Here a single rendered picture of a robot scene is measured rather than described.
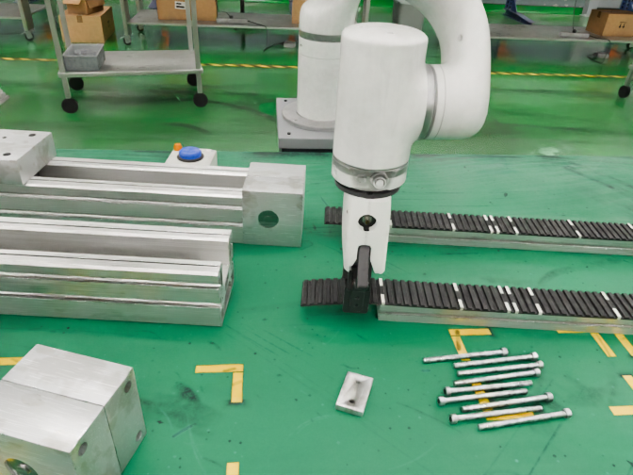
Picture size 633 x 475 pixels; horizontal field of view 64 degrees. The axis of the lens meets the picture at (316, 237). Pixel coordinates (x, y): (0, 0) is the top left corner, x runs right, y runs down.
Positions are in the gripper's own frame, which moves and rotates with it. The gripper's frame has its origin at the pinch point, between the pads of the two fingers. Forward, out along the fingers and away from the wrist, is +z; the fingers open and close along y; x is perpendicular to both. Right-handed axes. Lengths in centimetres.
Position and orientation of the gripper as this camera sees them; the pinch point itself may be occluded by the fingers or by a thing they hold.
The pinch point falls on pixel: (355, 286)
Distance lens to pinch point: 66.9
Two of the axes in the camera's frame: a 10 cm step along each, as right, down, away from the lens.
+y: 0.3, -5.4, 8.4
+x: -10.0, -0.6, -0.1
